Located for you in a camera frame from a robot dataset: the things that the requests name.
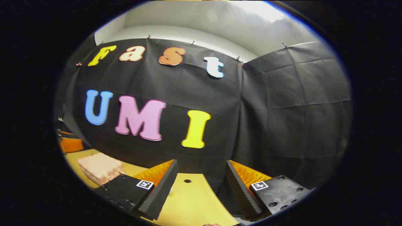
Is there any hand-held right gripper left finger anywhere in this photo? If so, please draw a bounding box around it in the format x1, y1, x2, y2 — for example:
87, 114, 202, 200
93, 159, 179, 220

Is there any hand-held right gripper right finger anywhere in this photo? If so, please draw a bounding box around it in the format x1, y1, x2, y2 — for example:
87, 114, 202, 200
226, 160, 316, 220

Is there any pink suitcase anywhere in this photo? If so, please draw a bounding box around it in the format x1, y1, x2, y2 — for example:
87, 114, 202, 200
78, 153, 125, 186

